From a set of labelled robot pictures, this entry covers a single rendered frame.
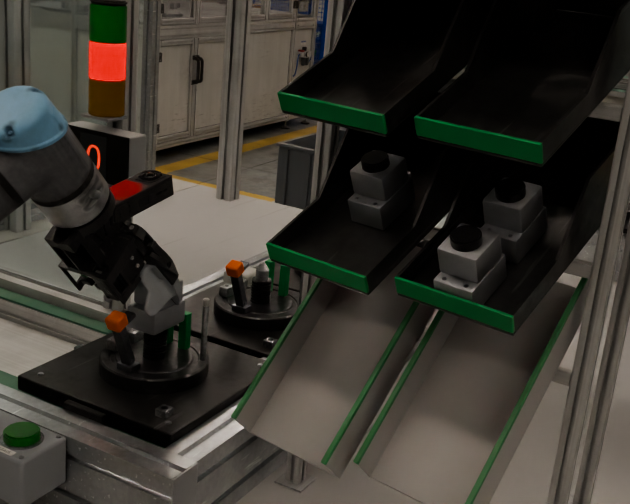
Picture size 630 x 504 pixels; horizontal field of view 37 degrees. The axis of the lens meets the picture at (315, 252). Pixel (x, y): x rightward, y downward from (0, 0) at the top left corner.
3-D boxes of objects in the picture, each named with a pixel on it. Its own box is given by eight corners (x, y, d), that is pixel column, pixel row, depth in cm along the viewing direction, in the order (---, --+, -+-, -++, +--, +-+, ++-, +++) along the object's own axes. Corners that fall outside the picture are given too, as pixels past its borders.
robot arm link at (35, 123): (-48, 117, 92) (23, 66, 94) (9, 188, 101) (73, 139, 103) (-14, 154, 87) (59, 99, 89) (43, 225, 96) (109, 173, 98)
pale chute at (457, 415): (476, 531, 92) (464, 516, 88) (367, 476, 99) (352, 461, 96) (596, 295, 100) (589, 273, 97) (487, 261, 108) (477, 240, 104)
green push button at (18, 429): (21, 458, 103) (21, 442, 102) (-5, 447, 105) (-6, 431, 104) (48, 443, 106) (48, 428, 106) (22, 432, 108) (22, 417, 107)
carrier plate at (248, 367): (170, 450, 108) (171, 434, 107) (17, 389, 118) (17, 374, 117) (279, 377, 128) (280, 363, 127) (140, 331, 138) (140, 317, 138)
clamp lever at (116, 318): (129, 369, 116) (116, 322, 111) (117, 364, 117) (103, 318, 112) (147, 350, 118) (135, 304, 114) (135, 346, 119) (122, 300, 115)
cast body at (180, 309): (153, 336, 117) (155, 283, 114) (126, 327, 119) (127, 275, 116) (194, 316, 124) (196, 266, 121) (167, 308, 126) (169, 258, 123)
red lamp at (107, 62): (109, 82, 127) (109, 45, 125) (80, 76, 129) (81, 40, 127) (133, 79, 131) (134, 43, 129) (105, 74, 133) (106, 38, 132)
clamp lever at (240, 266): (243, 310, 137) (236, 269, 133) (232, 306, 138) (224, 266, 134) (256, 295, 140) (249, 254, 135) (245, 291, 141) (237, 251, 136)
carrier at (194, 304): (285, 374, 129) (292, 288, 125) (146, 328, 140) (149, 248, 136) (363, 322, 149) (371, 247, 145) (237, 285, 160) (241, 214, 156)
